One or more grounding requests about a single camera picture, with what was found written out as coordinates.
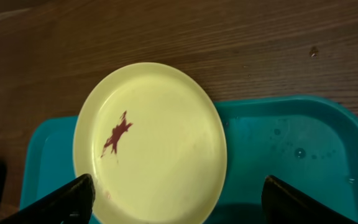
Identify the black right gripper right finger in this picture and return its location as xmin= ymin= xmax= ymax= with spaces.
xmin=261 ymin=175 xmax=355 ymax=224

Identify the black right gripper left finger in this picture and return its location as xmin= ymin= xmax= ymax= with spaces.
xmin=0 ymin=174 xmax=96 ymax=224

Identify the yellow-green plate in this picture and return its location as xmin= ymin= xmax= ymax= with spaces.
xmin=73 ymin=62 xmax=227 ymax=223

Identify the teal plastic tray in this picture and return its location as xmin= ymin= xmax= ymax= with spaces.
xmin=19 ymin=95 xmax=358 ymax=224

